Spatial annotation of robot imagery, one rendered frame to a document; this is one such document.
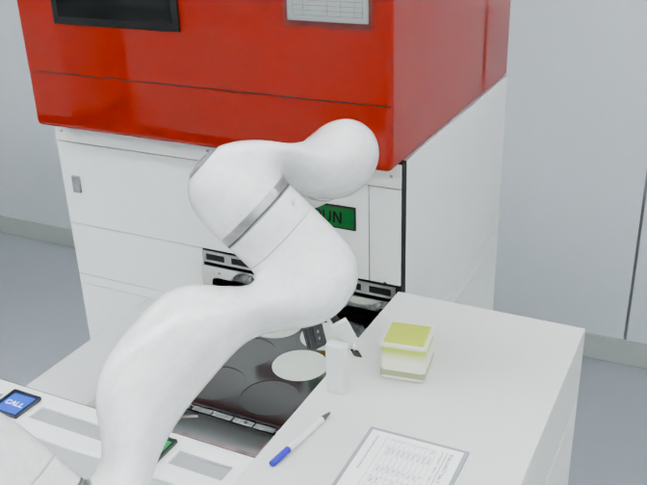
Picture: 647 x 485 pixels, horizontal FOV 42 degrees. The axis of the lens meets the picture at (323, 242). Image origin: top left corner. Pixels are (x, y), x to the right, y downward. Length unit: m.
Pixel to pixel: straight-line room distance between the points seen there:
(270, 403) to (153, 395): 0.60
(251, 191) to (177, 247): 0.96
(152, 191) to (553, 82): 1.57
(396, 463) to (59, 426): 0.51
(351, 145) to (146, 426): 0.40
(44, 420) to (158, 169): 0.64
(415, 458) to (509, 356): 0.31
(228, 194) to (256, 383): 0.64
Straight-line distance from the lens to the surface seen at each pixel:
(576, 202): 3.07
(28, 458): 0.85
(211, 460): 1.24
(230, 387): 1.49
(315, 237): 0.92
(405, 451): 1.22
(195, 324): 0.87
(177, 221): 1.83
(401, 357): 1.34
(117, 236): 1.95
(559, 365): 1.44
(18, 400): 1.43
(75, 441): 1.32
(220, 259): 1.80
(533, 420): 1.31
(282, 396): 1.45
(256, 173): 0.92
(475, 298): 2.17
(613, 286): 3.17
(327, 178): 0.99
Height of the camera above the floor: 1.73
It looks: 25 degrees down
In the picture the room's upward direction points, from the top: 2 degrees counter-clockwise
